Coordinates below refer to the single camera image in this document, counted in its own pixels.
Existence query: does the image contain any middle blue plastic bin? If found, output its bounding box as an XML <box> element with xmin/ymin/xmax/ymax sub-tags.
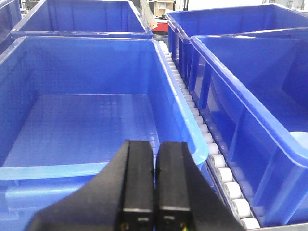
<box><xmin>189</xmin><ymin>36</ymin><xmax>308</xmax><ymax>227</ymax></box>

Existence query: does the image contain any white roller conveyor strip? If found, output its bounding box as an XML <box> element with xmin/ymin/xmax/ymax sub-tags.
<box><xmin>159</xmin><ymin>40</ymin><xmax>260</xmax><ymax>230</ymax></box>

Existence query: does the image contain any left blue plastic bin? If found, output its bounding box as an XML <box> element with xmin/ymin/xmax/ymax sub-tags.
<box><xmin>0</xmin><ymin>36</ymin><xmax>209</xmax><ymax>231</ymax></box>

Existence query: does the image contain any light blue plate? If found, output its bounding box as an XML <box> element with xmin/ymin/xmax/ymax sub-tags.
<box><xmin>290</xmin><ymin>131</ymin><xmax>308</xmax><ymax>150</ymax></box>

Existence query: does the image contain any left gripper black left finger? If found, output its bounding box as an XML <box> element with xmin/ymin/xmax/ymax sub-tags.
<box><xmin>25</xmin><ymin>140</ymin><xmax>154</xmax><ymax>231</ymax></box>

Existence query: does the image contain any far left blue bin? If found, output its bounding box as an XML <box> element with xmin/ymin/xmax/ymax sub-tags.
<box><xmin>0</xmin><ymin>0</ymin><xmax>22</xmax><ymax>53</ymax></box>

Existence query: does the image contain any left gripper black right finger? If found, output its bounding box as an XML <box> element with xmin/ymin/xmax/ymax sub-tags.
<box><xmin>155</xmin><ymin>141</ymin><xmax>243</xmax><ymax>231</ymax></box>

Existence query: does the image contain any rear right blue bin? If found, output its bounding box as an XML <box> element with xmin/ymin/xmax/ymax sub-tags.
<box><xmin>166</xmin><ymin>4</ymin><xmax>308</xmax><ymax>79</ymax></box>

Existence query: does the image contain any blue plastic bin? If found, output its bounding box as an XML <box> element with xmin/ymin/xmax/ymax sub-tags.
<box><xmin>189</xmin><ymin>36</ymin><xmax>308</xmax><ymax>227</ymax></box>
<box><xmin>0</xmin><ymin>36</ymin><xmax>209</xmax><ymax>231</ymax></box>

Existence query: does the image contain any rear left blue bin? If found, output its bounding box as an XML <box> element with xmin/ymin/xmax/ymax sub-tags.
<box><xmin>10</xmin><ymin>0</ymin><xmax>153</xmax><ymax>39</ymax></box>

